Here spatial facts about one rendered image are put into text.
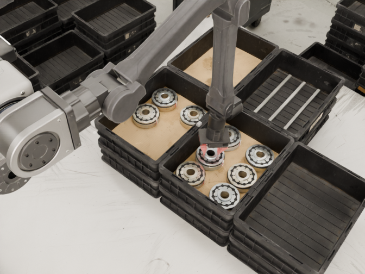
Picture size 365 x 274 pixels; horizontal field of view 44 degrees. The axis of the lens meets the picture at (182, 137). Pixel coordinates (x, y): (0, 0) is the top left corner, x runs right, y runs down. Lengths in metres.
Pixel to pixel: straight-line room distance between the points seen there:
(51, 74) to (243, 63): 1.15
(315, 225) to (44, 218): 0.93
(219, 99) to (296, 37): 2.30
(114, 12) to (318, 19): 1.72
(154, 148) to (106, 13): 1.38
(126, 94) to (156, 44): 0.13
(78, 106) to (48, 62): 1.84
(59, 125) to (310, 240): 0.93
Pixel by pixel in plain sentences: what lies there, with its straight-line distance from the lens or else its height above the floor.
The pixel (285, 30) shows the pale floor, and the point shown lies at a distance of 3.65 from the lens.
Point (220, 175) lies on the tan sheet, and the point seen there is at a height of 0.83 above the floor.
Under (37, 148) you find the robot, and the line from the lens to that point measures 0.87.
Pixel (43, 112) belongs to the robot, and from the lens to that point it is 0.87.
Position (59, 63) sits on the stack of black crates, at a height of 0.38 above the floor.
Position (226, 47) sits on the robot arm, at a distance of 1.20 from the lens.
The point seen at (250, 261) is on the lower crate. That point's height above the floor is 0.74.
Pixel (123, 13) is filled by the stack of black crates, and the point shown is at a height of 0.49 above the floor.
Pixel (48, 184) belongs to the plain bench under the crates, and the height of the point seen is 0.70.
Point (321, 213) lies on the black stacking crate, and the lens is 1.58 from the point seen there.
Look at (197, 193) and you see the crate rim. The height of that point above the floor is 0.93.
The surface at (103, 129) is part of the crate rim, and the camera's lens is 1.58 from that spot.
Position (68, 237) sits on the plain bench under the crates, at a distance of 1.63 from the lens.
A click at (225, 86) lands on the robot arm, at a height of 1.21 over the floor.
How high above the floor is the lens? 2.12
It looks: 51 degrees down
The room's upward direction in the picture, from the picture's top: 3 degrees clockwise
